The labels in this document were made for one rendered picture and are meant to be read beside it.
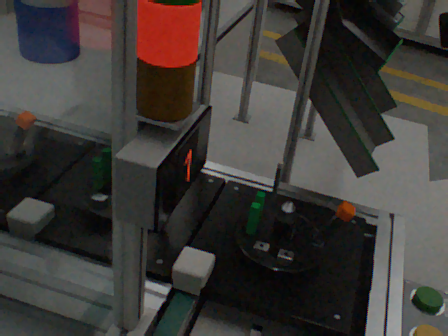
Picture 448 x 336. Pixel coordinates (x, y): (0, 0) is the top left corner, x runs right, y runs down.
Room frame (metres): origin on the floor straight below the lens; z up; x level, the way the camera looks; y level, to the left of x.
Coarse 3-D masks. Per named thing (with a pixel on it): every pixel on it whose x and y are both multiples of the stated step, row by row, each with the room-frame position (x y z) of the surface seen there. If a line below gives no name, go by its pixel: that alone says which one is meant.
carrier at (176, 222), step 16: (208, 176) 0.70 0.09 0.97; (192, 192) 0.65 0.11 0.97; (208, 192) 0.65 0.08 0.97; (176, 208) 0.60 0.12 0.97; (192, 208) 0.61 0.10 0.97; (208, 208) 0.62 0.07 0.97; (176, 224) 0.57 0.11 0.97; (192, 224) 0.57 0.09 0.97; (160, 240) 0.53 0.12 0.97; (176, 240) 0.53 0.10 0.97; (192, 240) 0.55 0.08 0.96; (160, 256) 0.50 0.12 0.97; (176, 256) 0.50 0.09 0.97; (160, 272) 0.47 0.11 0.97
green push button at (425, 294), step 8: (424, 288) 0.53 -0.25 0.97; (432, 288) 0.53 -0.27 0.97; (416, 296) 0.51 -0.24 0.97; (424, 296) 0.51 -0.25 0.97; (432, 296) 0.51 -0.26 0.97; (440, 296) 0.52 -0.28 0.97; (416, 304) 0.50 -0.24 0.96; (424, 304) 0.50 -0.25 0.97; (432, 304) 0.50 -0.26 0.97; (440, 304) 0.50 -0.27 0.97; (432, 312) 0.49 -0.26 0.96
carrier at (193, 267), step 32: (224, 192) 0.66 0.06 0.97; (256, 192) 0.68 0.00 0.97; (224, 224) 0.58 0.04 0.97; (256, 224) 0.56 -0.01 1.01; (288, 224) 0.55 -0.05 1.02; (320, 224) 0.60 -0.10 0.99; (352, 224) 0.64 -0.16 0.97; (192, 256) 0.49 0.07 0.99; (224, 256) 0.52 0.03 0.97; (256, 256) 0.51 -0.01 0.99; (288, 256) 0.50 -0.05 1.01; (320, 256) 0.53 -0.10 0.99; (352, 256) 0.57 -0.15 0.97; (192, 288) 0.46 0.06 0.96; (224, 288) 0.46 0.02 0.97; (256, 288) 0.47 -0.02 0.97; (288, 288) 0.48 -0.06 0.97; (320, 288) 0.49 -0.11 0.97; (352, 288) 0.50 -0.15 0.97; (288, 320) 0.44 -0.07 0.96; (320, 320) 0.44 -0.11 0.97
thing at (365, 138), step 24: (288, 48) 0.80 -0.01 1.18; (336, 48) 0.91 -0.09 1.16; (336, 72) 0.90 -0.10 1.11; (312, 96) 0.78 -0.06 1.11; (336, 96) 0.77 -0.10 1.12; (360, 96) 0.88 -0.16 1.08; (336, 120) 0.77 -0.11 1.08; (360, 120) 0.88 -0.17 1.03; (384, 120) 0.87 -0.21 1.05; (360, 144) 0.75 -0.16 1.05; (360, 168) 0.75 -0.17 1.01
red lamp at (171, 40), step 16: (144, 0) 0.37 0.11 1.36; (144, 16) 0.37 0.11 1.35; (160, 16) 0.37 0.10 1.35; (176, 16) 0.37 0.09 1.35; (192, 16) 0.38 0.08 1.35; (144, 32) 0.37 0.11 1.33; (160, 32) 0.37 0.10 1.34; (176, 32) 0.37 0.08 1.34; (192, 32) 0.38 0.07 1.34; (144, 48) 0.37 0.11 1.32; (160, 48) 0.37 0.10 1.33; (176, 48) 0.37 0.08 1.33; (192, 48) 0.38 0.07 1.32; (160, 64) 0.37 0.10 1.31; (176, 64) 0.37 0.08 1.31
